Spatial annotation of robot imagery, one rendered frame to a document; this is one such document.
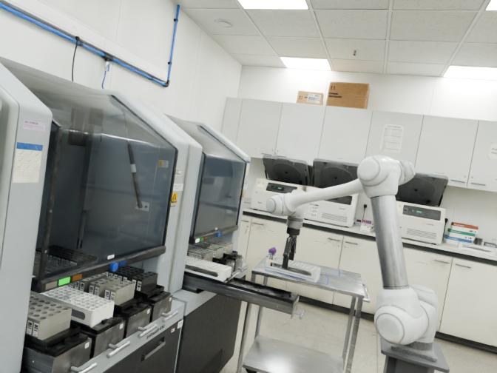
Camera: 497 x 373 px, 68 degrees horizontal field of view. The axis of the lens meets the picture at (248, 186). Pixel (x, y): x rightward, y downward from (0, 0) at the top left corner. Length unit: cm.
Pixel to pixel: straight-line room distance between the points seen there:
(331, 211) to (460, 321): 158
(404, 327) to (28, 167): 133
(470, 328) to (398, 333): 273
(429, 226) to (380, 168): 249
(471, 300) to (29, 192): 382
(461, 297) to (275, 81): 319
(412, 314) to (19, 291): 130
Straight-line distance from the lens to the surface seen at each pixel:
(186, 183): 168
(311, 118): 437
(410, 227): 399
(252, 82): 502
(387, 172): 158
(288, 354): 247
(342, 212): 398
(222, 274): 180
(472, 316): 423
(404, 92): 472
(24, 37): 246
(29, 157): 104
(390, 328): 156
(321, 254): 404
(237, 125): 459
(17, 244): 107
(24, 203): 105
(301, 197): 185
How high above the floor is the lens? 137
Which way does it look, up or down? 3 degrees down
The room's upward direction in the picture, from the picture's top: 9 degrees clockwise
